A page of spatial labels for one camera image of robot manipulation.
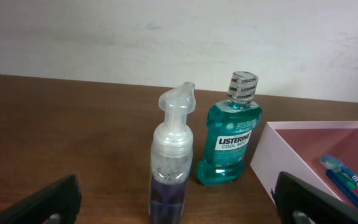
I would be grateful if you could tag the blue white toothbrush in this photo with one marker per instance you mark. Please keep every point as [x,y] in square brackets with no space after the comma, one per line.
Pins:
[336,165]

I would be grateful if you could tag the teal Listerine mouthwash bottle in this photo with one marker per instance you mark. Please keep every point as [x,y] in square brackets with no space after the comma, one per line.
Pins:
[230,124]

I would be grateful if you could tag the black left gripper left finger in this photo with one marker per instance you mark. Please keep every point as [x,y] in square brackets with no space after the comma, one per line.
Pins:
[62,198]

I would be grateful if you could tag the pink cardboard box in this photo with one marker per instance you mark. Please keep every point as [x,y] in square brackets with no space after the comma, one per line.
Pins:
[296,147]

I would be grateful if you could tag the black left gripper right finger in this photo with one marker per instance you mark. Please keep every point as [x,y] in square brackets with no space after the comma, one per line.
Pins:
[299,202]

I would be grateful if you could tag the clear foam pump bottle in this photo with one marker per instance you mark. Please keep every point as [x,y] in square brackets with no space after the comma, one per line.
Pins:
[171,156]

